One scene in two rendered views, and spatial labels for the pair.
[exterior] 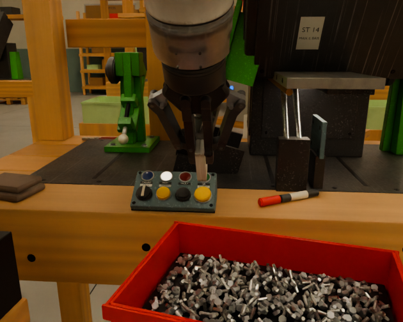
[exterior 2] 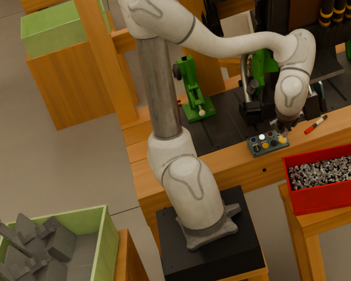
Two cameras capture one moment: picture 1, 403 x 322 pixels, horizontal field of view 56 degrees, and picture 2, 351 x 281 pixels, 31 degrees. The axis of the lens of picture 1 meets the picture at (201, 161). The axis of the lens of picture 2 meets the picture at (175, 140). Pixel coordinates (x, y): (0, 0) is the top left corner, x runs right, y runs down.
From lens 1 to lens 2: 1.94 m
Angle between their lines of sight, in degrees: 19
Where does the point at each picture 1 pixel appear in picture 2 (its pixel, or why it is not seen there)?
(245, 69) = (273, 65)
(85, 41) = (129, 47)
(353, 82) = (332, 74)
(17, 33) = not seen: outside the picture
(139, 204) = (257, 154)
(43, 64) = (113, 76)
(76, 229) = (232, 174)
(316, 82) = (317, 79)
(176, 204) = (273, 148)
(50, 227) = (220, 178)
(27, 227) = not seen: hidden behind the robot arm
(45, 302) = not seen: hidden behind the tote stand
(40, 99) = (116, 99)
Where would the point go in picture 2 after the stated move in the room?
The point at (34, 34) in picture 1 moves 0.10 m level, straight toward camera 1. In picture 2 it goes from (103, 59) to (116, 65)
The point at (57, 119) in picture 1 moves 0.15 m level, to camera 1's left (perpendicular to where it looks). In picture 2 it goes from (131, 107) to (100, 119)
